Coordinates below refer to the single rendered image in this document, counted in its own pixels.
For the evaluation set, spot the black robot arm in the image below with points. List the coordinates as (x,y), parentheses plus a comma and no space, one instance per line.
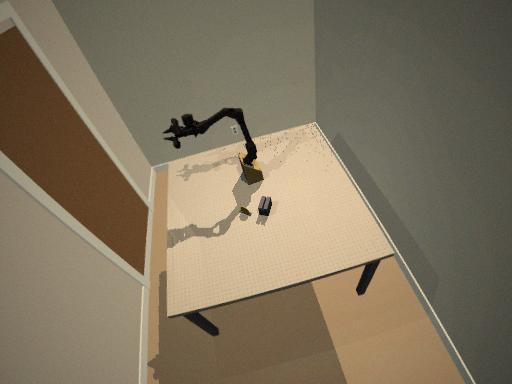
(203,126)

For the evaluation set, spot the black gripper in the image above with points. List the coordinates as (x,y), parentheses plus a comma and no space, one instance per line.
(175,139)

